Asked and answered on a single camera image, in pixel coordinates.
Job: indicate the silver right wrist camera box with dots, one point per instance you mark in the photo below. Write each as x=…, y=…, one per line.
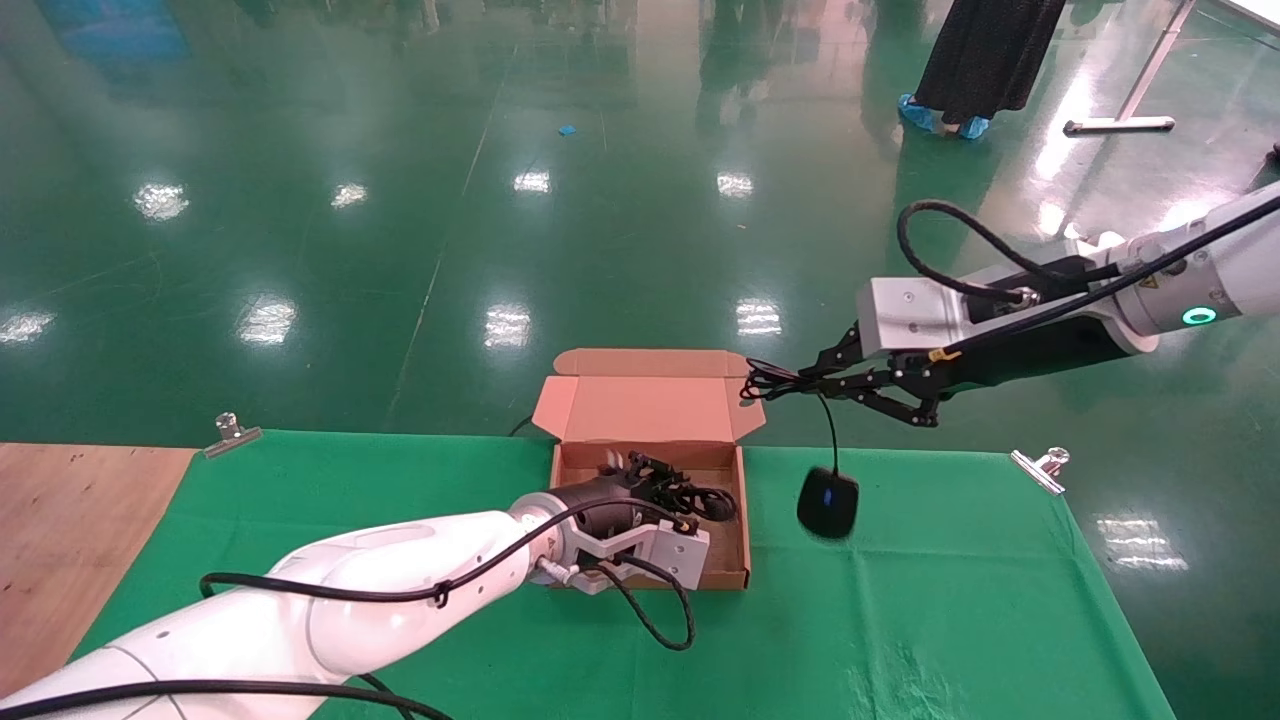
x=910, y=315

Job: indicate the open brown cardboard box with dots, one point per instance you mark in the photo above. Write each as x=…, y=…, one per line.
x=650, y=410

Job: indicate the green table cloth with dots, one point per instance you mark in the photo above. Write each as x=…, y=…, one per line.
x=900, y=620

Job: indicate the blue shoe cover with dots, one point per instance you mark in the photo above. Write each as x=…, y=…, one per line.
x=917, y=113
x=973, y=128

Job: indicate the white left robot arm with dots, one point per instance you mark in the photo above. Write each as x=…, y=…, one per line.
x=350, y=590

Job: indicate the metal binder clip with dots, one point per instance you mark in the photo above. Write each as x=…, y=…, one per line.
x=232, y=438
x=1035, y=472

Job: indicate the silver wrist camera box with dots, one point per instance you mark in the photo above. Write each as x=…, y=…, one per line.
x=910, y=315
x=670, y=555

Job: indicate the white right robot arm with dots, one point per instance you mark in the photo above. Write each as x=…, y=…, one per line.
x=1230, y=270

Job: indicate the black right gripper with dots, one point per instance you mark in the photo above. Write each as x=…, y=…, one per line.
x=1030, y=355

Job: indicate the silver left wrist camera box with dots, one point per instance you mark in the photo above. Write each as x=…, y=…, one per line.
x=670, y=555

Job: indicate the person in black skirt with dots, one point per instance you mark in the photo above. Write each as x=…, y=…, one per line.
x=990, y=60

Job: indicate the small black round adapter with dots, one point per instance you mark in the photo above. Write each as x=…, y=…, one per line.
x=722, y=505

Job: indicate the white table leg frame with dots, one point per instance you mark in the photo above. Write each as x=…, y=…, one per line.
x=1120, y=125

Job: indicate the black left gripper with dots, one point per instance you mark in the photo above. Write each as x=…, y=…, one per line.
x=605, y=510

